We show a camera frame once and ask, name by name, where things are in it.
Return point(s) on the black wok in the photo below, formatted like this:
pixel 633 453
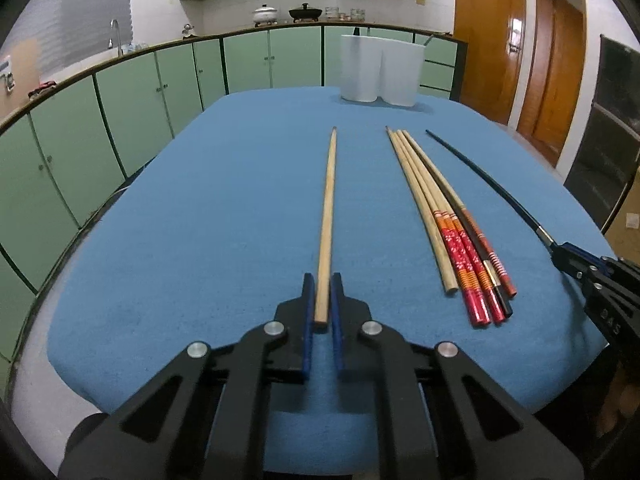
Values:
pixel 305 12

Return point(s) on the red cloth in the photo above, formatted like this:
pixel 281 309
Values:
pixel 42 89

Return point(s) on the plain wooden chopstick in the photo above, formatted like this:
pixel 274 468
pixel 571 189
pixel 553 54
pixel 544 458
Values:
pixel 420 210
pixel 327 220

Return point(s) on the red floral chopstick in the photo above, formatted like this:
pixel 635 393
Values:
pixel 475 270
pixel 459 270

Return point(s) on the small metal kettle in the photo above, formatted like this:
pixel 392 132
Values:
pixel 188 30

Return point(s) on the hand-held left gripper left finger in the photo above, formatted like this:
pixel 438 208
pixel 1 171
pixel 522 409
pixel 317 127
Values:
pixel 308 320

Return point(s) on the glass jar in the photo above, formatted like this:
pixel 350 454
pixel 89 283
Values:
pixel 332 13
pixel 357 14

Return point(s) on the closed wooden door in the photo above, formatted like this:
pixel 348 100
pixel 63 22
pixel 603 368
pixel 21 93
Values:
pixel 487 35

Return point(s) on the metal faucet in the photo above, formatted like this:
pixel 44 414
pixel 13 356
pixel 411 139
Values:
pixel 118 40

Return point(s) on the white cooking pot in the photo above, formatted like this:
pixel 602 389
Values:
pixel 265 14

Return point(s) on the open wooden door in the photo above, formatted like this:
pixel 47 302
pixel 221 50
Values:
pixel 550 75

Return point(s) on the green kitchen base cabinets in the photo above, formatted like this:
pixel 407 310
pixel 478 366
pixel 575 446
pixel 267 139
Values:
pixel 60 145

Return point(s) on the cardboard box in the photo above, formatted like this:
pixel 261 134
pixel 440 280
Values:
pixel 627 225

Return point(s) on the white utensil holder cup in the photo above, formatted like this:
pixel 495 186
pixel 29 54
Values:
pixel 357 70
pixel 402 72

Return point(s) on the blue tablecloth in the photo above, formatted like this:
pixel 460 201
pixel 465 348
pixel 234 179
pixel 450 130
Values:
pixel 200 210

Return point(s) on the window blinds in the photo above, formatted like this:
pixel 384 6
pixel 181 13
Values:
pixel 80 10

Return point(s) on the black chopstick with gold band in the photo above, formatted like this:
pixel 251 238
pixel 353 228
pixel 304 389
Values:
pixel 502 301

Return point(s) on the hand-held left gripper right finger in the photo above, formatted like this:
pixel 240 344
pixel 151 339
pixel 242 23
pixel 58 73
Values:
pixel 337 320

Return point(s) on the red-brown striped chopstick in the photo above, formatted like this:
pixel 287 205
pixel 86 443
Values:
pixel 490 255

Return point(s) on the wall rack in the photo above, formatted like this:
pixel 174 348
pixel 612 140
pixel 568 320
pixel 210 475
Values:
pixel 7 72

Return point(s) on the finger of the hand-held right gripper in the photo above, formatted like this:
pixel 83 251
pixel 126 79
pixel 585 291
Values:
pixel 575 270
pixel 587 252

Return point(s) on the thin dark chopstick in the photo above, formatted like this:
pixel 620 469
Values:
pixel 429 40

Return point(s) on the black glass cabinet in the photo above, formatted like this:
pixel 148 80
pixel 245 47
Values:
pixel 605 150

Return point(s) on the long black chopstick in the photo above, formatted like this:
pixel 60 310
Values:
pixel 535 227

